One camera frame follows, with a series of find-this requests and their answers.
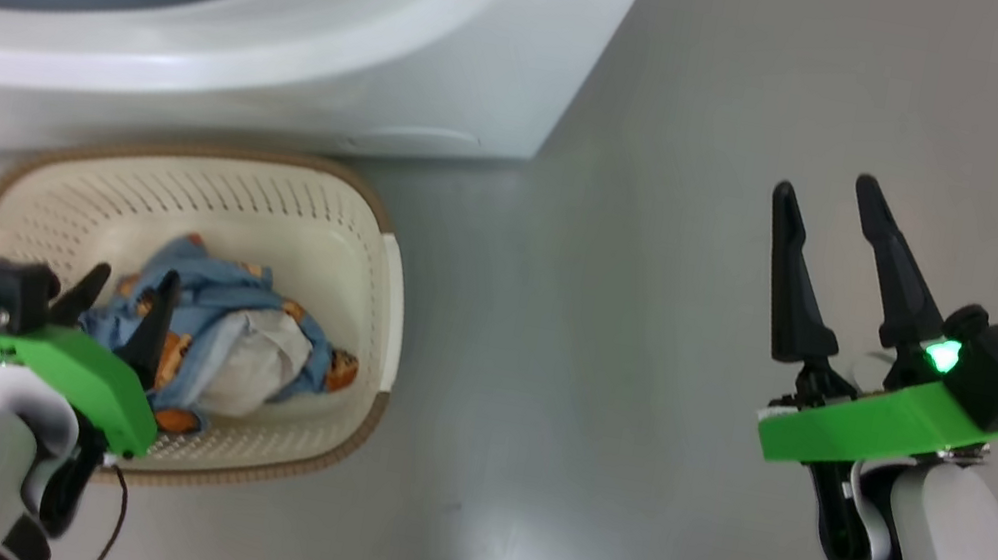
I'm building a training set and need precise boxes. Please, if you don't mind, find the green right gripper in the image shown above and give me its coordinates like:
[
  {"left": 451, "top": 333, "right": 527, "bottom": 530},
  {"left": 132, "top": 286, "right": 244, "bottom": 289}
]
[{"left": 728, "top": 159, "right": 998, "bottom": 501}]

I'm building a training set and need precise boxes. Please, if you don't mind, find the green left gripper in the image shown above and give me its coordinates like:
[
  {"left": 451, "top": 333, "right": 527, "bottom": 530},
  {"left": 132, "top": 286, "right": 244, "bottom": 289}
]
[{"left": 0, "top": 241, "right": 186, "bottom": 465}]

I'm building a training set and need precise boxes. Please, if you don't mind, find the small blue printed garment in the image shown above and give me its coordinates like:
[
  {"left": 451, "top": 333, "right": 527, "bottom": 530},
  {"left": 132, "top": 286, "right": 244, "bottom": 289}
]
[{"left": 64, "top": 217, "right": 377, "bottom": 464}]

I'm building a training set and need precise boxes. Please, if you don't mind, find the white front-load washing machine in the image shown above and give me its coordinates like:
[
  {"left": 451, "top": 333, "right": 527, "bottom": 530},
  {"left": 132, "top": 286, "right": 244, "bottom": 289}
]
[{"left": 0, "top": 0, "right": 660, "bottom": 272}]

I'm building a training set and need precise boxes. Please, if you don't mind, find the cream perforated laundry basket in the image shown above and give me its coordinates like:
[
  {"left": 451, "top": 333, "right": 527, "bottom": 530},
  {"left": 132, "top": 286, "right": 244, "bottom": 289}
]
[{"left": 0, "top": 104, "right": 430, "bottom": 526}]

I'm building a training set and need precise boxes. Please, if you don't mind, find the thin black left arm wire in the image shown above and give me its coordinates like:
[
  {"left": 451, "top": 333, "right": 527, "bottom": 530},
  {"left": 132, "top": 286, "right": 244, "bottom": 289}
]
[{"left": 81, "top": 456, "right": 136, "bottom": 560}]

